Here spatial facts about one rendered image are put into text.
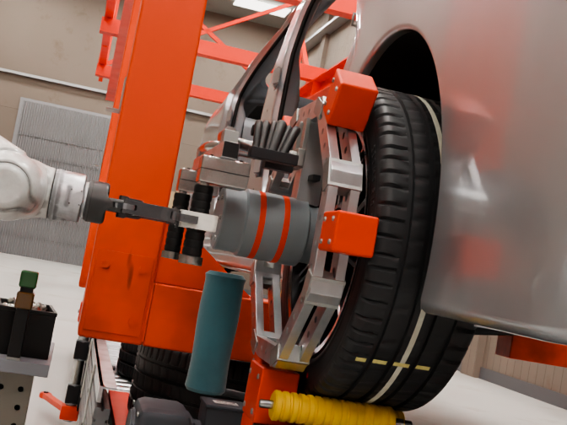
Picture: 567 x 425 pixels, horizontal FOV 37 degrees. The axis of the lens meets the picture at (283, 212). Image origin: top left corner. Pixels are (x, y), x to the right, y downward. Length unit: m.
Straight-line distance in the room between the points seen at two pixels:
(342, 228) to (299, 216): 0.30
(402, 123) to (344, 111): 0.11
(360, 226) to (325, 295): 0.16
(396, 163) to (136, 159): 0.84
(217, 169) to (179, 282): 0.68
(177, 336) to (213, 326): 0.36
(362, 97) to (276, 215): 0.30
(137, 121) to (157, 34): 0.22
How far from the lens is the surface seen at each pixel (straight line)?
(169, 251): 1.90
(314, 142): 1.78
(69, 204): 1.53
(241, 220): 1.70
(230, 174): 1.57
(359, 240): 1.45
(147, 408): 2.02
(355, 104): 1.62
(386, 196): 1.51
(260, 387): 1.74
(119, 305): 2.17
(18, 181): 1.33
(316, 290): 1.53
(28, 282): 2.10
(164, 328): 2.19
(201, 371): 1.86
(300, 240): 1.72
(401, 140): 1.58
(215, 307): 1.84
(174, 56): 2.22
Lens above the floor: 0.77
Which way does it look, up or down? 4 degrees up
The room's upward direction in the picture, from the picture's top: 10 degrees clockwise
